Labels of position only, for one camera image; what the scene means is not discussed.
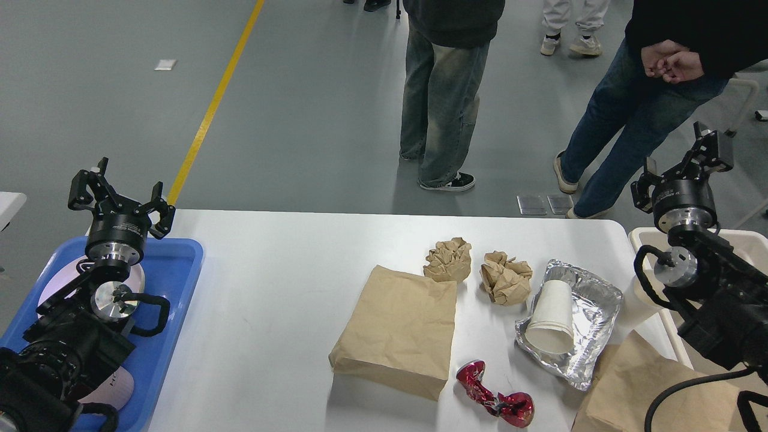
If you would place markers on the crumpled brown paper ball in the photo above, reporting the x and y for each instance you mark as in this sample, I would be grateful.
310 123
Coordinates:
506 280
449 261

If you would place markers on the white paper cup lying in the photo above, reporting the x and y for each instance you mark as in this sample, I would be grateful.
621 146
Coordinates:
550 327

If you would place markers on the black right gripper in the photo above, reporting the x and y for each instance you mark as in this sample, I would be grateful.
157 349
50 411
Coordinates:
687 199

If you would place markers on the pink plate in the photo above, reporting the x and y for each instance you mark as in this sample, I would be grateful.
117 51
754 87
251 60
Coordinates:
60 282

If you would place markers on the white office chair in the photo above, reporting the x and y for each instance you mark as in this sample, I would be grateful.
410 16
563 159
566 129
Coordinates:
752 87

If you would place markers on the person in faded jeans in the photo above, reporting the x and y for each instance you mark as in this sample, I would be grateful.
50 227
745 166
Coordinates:
446 54

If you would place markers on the white side table corner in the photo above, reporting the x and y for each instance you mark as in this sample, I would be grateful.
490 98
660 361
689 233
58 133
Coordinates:
11 204

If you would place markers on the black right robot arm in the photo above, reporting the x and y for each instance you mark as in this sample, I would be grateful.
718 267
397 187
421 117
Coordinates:
721 298

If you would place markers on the flat brown paper bag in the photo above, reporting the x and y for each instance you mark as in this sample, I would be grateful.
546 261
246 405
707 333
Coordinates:
400 333

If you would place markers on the pink mug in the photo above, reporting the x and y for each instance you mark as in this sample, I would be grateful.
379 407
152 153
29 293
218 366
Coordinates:
116 390

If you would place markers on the person in blue jeans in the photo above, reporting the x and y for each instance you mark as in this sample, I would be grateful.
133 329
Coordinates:
675 56

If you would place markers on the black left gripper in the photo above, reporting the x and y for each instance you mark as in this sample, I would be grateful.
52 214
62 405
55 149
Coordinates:
113 235

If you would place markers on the beige plastic bin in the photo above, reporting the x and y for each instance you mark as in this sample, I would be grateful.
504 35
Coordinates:
751 246

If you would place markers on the crumpled red foil wrapper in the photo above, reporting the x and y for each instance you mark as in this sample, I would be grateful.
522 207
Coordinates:
517 409

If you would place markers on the white paper scrap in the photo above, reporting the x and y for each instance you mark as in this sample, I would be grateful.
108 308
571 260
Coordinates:
165 64

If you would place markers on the metal floor plates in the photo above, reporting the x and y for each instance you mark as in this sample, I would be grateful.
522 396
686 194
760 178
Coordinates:
539 205

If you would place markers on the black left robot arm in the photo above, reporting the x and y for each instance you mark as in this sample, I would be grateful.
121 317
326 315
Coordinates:
80 338

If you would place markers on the brown paper bag corner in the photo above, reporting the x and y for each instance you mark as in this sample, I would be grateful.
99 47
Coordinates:
630 376

